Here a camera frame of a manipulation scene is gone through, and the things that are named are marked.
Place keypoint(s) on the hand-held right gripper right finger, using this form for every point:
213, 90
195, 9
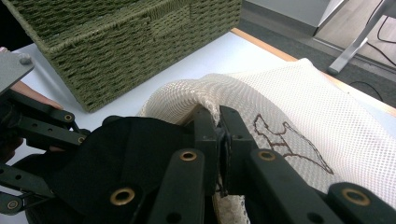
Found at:
237, 146

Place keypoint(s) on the green woven basket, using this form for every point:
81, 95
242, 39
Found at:
124, 53

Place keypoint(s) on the dark cloth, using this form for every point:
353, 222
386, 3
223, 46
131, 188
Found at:
118, 161

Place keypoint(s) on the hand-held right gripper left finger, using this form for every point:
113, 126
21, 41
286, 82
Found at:
206, 146

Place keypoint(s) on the white table mat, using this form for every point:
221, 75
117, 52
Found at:
199, 62

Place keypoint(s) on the cream mesh laundry bag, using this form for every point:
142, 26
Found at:
311, 124

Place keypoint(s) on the white cabinet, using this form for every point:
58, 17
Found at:
289, 14

